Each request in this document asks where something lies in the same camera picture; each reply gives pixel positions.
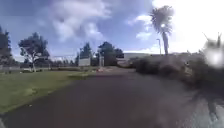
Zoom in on green grass lawn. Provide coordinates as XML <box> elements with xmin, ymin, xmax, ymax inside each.
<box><xmin>0</xmin><ymin>68</ymin><xmax>101</xmax><ymax>114</ymax></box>

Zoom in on dark tall tree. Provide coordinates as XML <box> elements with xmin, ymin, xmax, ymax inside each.
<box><xmin>0</xmin><ymin>26</ymin><xmax>16</xmax><ymax>68</ymax></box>

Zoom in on dark tree cluster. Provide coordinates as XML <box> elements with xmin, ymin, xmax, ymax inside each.
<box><xmin>74</xmin><ymin>41</ymin><xmax>125</xmax><ymax>67</ymax></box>

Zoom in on dark hedge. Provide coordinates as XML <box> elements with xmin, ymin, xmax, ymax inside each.
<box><xmin>128</xmin><ymin>53</ymin><xmax>224</xmax><ymax>93</ymax></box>

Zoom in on tall palm tree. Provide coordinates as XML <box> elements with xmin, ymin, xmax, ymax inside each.
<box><xmin>148</xmin><ymin>5</ymin><xmax>176</xmax><ymax>56</ymax></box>

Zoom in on street lamp pole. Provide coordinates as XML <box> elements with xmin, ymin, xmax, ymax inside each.
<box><xmin>155</xmin><ymin>38</ymin><xmax>162</xmax><ymax>56</ymax></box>

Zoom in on broad leafy tree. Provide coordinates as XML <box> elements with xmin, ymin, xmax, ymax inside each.
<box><xmin>18</xmin><ymin>32</ymin><xmax>51</xmax><ymax>73</ymax></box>

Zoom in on pale low building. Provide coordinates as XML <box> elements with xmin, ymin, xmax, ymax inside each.
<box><xmin>116</xmin><ymin>52</ymin><xmax>161</xmax><ymax>68</ymax></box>

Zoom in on dark asphalt path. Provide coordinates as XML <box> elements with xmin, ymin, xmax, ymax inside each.
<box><xmin>0</xmin><ymin>67</ymin><xmax>224</xmax><ymax>128</ymax></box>

